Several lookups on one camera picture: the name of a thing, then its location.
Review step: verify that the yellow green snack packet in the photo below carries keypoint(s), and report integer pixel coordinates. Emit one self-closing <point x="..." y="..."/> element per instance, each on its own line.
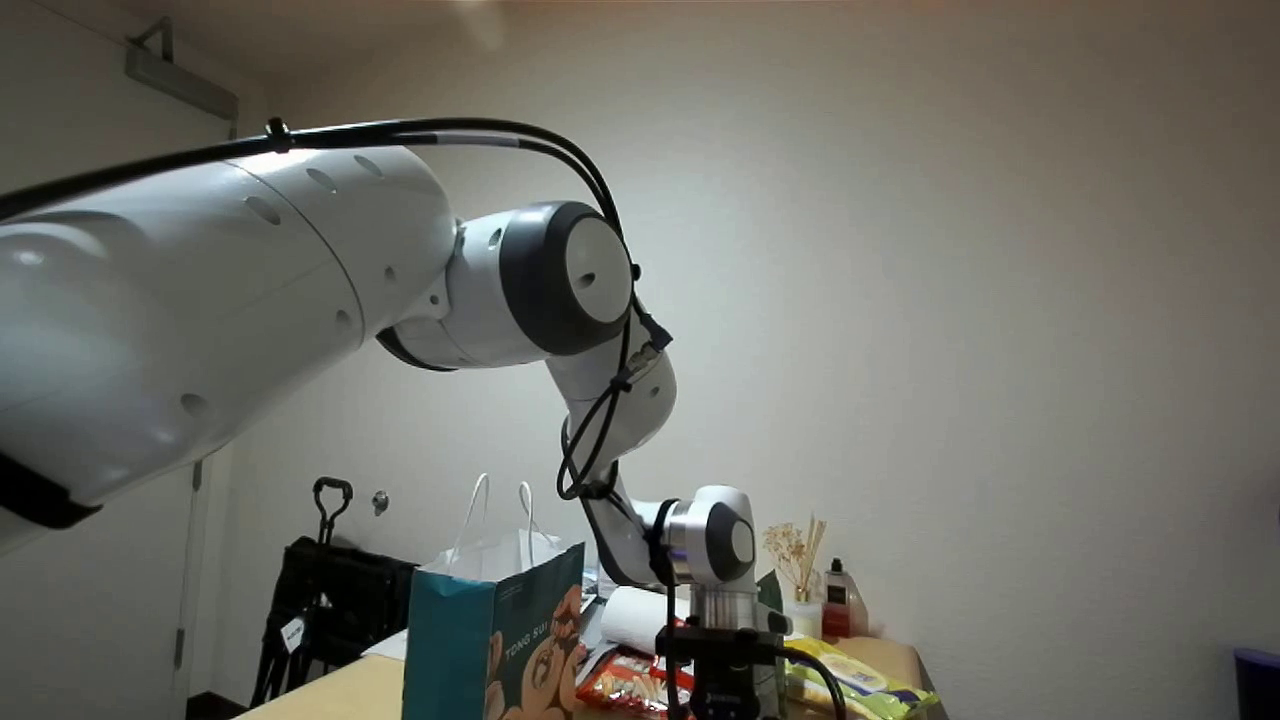
<point x="865" y="685"/>

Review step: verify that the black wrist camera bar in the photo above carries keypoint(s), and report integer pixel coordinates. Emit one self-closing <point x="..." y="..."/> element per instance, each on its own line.
<point x="721" y="640"/>

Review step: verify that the reed stick jar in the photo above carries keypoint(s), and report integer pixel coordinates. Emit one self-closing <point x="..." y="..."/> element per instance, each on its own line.
<point x="805" y="575"/>

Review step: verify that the green paper bag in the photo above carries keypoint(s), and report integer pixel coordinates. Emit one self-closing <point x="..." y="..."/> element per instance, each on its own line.
<point x="462" y="652"/>

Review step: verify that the dark bottle red label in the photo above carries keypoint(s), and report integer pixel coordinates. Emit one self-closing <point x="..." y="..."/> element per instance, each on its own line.
<point x="842" y="605"/>

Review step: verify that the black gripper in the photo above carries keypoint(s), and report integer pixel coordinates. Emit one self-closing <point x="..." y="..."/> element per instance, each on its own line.
<point x="725" y="685"/>

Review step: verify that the dark green standing pouch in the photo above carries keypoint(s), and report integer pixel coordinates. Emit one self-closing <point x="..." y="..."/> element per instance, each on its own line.
<point x="771" y="593"/>

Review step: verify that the grey door closer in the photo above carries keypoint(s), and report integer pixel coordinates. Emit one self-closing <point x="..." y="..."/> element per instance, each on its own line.
<point x="173" y="73"/>

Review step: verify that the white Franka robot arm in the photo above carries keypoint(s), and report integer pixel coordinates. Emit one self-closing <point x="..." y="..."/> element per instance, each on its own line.
<point x="201" y="323"/>

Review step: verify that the orange snack packet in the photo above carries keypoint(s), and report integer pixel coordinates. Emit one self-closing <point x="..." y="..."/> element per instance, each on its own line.
<point x="621" y="682"/>

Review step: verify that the dark blue bin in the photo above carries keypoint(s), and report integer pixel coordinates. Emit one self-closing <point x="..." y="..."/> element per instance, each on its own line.
<point x="1257" y="685"/>

